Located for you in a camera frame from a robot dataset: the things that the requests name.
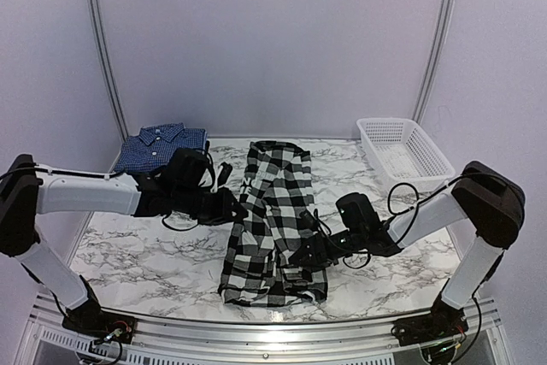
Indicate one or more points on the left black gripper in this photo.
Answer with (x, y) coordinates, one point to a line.
(223, 211)

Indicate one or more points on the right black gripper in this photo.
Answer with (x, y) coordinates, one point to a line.
(319, 251)

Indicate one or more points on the black white plaid shirt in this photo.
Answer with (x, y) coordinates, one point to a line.
(276, 189)

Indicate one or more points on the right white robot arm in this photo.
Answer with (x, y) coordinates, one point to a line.
(494, 205)

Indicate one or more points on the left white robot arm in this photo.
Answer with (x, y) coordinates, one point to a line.
(29, 189)

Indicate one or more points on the blue checked folded shirt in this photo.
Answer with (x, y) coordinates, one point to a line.
(154, 146)

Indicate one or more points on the white plastic basket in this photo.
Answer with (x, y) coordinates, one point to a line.
(399, 150)

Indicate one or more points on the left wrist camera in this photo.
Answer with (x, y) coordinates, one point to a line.
(186, 169)

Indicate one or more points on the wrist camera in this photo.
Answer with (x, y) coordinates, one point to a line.
(358, 214)
(186, 169)

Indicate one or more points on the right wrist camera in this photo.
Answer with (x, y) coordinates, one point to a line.
(358, 214)

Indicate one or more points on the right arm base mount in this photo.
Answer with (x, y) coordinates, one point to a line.
(421, 329)

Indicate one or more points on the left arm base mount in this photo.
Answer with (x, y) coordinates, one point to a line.
(108, 327)

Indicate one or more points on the right wall aluminium rail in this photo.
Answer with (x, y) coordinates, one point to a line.
(440, 35)

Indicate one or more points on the wall aluminium rail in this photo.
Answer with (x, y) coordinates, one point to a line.
(440, 35)
(106, 67)

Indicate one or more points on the front aluminium frame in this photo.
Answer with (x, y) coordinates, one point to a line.
(166, 340)

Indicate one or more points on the left wall aluminium rail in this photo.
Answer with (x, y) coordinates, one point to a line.
(106, 67)

